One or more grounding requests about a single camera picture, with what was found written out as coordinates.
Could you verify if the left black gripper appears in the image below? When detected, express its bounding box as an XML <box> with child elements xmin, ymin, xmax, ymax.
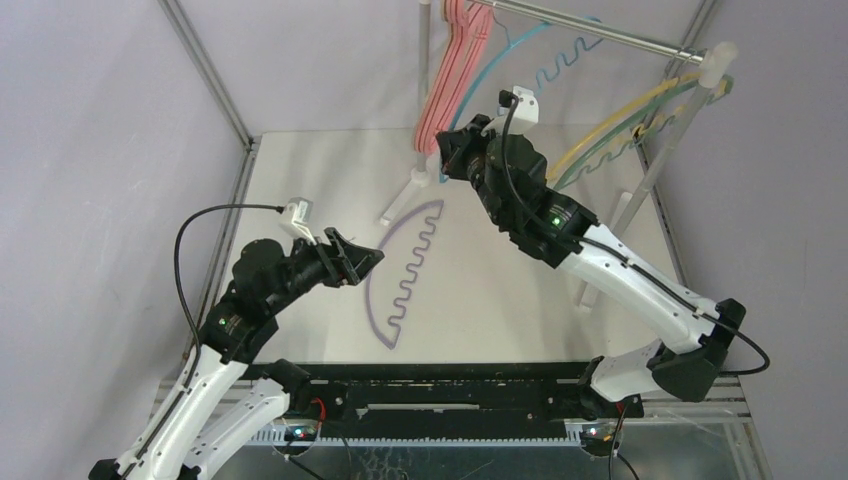
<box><xmin>268</xmin><ymin>226</ymin><xmax>384</xmax><ymax>313</ymax></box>

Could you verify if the blue wavy wire hanger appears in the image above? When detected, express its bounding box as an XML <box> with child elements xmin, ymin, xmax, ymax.
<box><xmin>438</xmin><ymin>14</ymin><xmax>604</xmax><ymax>185</ymax></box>

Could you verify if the yellow wavy wire hanger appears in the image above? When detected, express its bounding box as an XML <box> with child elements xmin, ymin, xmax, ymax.
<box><xmin>546</xmin><ymin>73</ymin><xmax>701</xmax><ymax>180</ymax></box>

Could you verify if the green wavy wire hanger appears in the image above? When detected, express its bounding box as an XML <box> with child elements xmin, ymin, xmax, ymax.
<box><xmin>548</xmin><ymin>79</ymin><xmax>699</xmax><ymax>190</ymax></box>

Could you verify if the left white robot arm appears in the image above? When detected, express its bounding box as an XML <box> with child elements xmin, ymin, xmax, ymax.
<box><xmin>88</xmin><ymin>227</ymin><xmax>385</xmax><ymax>479</ymax></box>

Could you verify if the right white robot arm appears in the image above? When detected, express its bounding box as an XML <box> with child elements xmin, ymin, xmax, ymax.
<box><xmin>436</xmin><ymin>115</ymin><xmax>746</xmax><ymax>416</ymax></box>

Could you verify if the left circuit board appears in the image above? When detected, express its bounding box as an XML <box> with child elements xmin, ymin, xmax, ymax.
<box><xmin>283</xmin><ymin>426</ymin><xmax>319</xmax><ymax>445</ymax></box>

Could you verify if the circuit board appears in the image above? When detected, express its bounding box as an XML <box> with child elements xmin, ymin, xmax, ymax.
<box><xmin>580</xmin><ymin>427</ymin><xmax>619</xmax><ymax>458</ymax></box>
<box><xmin>283</xmin><ymin>426</ymin><xmax>319</xmax><ymax>445</ymax></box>

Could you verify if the silver clothes rack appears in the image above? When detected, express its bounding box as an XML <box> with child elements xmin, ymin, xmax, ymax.
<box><xmin>377</xmin><ymin>0</ymin><xmax>739</xmax><ymax>316</ymax></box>

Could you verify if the right circuit board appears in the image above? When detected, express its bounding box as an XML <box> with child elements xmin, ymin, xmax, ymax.
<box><xmin>580</xmin><ymin>427</ymin><xmax>619</xmax><ymax>458</ymax></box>

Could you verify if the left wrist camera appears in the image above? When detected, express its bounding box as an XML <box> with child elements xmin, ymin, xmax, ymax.
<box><xmin>279</xmin><ymin>197</ymin><xmax>316</xmax><ymax>245</ymax></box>

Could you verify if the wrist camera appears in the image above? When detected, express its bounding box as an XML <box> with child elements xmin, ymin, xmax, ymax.
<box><xmin>482</xmin><ymin>86</ymin><xmax>540</xmax><ymax>135</ymax></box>
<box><xmin>279</xmin><ymin>197</ymin><xmax>316</xmax><ymax>245</ymax></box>

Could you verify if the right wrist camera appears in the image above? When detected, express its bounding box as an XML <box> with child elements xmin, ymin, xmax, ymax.
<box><xmin>482</xmin><ymin>86</ymin><xmax>540</xmax><ymax>135</ymax></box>

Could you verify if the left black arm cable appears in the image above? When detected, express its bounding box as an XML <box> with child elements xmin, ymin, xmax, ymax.
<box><xmin>115</xmin><ymin>203</ymin><xmax>286</xmax><ymax>480</ymax></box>

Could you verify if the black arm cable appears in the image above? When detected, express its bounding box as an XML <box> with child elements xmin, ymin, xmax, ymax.
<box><xmin>498</xmin><ymin>89</ymin><xmax>772</xmax><ymax>378</ymax></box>
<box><xmin>115</xmin><ymin>203</ymin><xmax>286</xmax><ymax>480</ymax></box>

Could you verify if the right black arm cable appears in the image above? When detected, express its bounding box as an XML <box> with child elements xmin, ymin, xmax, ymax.
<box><xmin>498</xmin><ymin>89</ymin><xmax>772</xmax><ymax>378</ymax></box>

